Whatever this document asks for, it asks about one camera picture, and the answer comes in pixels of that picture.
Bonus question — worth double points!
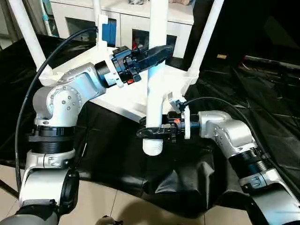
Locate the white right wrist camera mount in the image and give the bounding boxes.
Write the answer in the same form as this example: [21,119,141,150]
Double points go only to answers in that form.
[167,92,192,140]

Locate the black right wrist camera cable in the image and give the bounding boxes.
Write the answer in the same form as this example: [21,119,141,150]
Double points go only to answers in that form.
[178,97,300,188]

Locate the black mat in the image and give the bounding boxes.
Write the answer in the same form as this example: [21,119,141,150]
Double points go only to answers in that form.
[0,35,300,218]

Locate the black metal rail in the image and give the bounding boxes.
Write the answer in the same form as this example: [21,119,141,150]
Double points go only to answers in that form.
[243,56,300,70]

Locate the white plastic table leg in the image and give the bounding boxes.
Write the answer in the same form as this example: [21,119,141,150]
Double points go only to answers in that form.
[92,0,105,24]
[8,0,56,82]
[142,0,170,157]
[186,0,225,77]

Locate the white plastic table top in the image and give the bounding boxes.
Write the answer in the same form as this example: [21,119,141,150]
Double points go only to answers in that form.
[38,44,200,122]

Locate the white sideboard cabinet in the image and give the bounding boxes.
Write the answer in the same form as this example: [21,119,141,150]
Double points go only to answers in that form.
[49,0,195,59]

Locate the black metal stand bar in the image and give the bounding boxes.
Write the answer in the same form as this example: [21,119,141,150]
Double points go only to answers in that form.
[0,179,19,199]

